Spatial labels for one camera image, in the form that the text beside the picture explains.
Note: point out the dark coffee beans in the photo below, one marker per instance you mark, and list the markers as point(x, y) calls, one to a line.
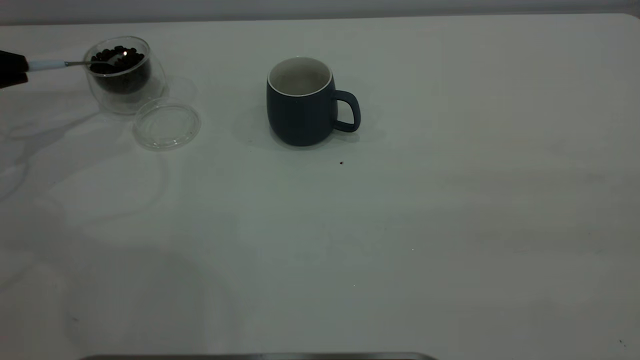
point(125, 75)

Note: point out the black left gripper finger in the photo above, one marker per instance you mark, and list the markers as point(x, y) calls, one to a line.
point(12, 80)
point(12, 62)

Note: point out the dark blue ceramic mug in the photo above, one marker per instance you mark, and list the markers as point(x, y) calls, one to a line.
point(300, 120)

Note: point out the clear round plastic lid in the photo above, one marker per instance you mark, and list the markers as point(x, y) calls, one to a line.
point(167, 125)

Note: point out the clear double-wall glass cup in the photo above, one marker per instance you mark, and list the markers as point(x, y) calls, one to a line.
point(157, 95)

